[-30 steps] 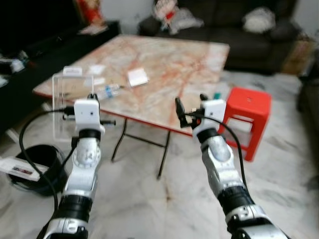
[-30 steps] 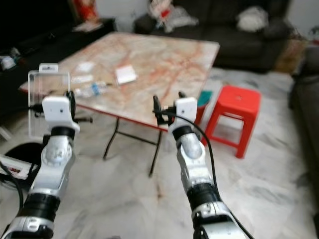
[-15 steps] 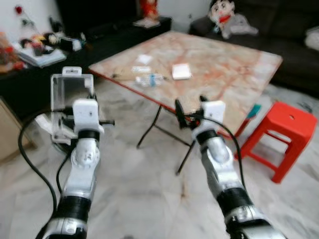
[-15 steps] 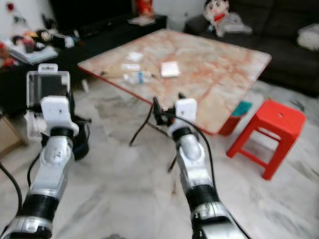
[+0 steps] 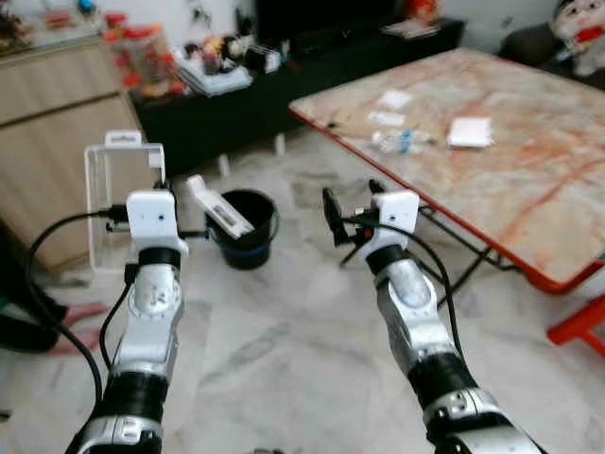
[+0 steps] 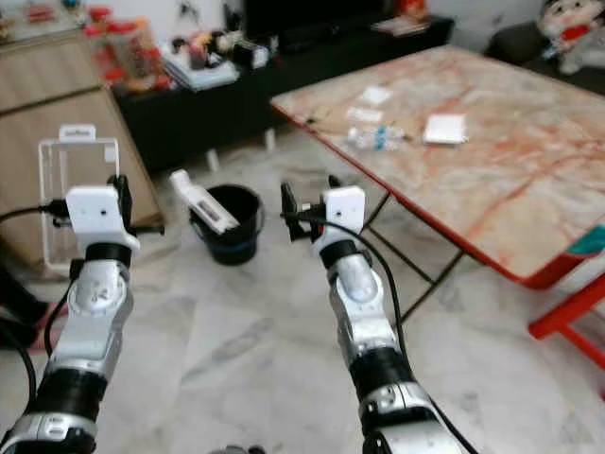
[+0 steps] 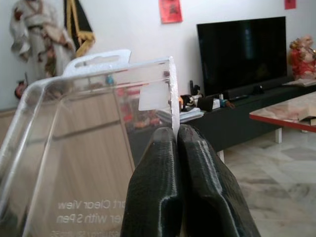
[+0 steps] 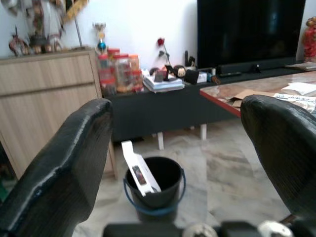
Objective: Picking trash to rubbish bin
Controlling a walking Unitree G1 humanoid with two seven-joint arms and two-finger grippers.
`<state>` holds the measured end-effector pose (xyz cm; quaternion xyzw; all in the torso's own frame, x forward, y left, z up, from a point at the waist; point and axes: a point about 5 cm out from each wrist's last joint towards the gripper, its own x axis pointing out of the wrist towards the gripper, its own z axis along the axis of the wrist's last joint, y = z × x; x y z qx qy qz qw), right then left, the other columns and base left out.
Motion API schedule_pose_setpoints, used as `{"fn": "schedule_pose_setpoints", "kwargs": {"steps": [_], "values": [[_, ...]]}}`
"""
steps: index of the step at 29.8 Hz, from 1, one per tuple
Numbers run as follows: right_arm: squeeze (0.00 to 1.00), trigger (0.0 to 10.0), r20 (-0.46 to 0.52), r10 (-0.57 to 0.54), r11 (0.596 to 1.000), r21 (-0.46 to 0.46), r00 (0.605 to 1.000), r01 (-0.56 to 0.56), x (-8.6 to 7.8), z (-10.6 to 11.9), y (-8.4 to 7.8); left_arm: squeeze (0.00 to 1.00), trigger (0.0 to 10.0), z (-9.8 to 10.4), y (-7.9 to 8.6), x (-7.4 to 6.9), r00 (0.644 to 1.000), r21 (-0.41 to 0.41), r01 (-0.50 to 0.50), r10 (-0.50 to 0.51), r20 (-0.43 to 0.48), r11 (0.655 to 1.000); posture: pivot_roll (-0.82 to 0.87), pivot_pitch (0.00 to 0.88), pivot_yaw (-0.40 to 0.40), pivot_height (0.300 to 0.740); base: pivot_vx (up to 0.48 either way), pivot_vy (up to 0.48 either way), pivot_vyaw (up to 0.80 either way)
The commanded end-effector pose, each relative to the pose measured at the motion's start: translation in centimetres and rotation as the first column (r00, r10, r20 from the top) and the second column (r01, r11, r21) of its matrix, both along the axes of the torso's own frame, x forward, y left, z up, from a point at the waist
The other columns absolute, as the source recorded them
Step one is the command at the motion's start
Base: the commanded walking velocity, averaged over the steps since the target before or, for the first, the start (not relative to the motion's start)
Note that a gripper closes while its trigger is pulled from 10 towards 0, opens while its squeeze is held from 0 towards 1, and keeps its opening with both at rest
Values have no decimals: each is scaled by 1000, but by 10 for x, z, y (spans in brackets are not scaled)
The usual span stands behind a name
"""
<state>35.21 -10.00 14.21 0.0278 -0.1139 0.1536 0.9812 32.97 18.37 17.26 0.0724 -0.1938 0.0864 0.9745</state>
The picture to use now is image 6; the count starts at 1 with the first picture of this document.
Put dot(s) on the clear plastic packaging box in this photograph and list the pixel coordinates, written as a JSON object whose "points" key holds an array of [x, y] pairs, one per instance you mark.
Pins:
{"points": [[61, 170]]}

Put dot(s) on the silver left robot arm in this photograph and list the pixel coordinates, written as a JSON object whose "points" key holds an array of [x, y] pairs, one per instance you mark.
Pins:
{"points": [[93, 326]]}

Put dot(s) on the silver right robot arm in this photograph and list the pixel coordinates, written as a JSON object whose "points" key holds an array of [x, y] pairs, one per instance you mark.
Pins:
{"points": [[364, 312]]}

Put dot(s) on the black rubbish bucket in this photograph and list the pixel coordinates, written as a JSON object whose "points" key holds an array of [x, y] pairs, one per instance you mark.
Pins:
{"points": [[241, 241]]}

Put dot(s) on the white flat trash box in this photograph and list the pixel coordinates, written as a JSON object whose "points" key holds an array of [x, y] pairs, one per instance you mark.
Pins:
{"points": [[206, 206]]}

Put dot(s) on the crushed clear plastic bottle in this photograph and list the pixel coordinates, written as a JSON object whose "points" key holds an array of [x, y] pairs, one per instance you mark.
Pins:
{"points": [[378, 138]]}

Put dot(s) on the long white paper wrapper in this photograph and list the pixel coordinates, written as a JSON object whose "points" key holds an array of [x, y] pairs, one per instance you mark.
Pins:
{"points": [[364, 114]]}

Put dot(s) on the light wood cabinet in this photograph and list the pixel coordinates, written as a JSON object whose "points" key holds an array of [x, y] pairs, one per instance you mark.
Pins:
{"points": [[47, 95]]}

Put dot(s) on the black low tv console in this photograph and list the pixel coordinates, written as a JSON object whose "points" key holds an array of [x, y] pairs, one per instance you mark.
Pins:
{"points": [[246, 99]]}

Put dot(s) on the white folded tissue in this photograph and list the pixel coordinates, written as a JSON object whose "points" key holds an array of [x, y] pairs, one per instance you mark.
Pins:
{"points": [[445, 129]]}

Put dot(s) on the red lidded snack jars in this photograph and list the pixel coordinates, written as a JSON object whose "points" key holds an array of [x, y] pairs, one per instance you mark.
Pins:
{"points": [[128, 52]]}

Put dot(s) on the white stacked tray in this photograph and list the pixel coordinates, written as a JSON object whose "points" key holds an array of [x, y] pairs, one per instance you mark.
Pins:
{"points": [[198, 72]]}

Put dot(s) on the marble pattern folding table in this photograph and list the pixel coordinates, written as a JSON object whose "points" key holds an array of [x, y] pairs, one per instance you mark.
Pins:
{"points": [[482, 180]]}

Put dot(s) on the black television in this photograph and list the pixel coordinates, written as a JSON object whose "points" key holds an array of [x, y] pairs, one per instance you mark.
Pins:
{"points": [[312, 19]]}

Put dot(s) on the dark sofa seat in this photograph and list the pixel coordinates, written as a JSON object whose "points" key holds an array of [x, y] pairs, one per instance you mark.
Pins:
{"points": [[515, 43]]}

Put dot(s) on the teal flat packet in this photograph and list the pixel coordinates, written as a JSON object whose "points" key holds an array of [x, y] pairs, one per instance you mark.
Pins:
{"points": [[588, 240]]}

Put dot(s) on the white plush doll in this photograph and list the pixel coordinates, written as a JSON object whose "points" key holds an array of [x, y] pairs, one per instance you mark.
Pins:
{"points": [[572, 33]]}

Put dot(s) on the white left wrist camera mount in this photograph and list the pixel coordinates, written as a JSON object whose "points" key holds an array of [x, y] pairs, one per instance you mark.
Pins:
{"points": [[96, 218]]}

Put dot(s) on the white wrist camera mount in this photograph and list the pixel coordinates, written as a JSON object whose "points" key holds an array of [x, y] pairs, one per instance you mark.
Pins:
{"points": [[345, 213], [96, 218]]}

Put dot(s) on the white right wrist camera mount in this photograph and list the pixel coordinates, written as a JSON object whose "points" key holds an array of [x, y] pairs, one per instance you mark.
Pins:
{"points": [[345, 213]]}

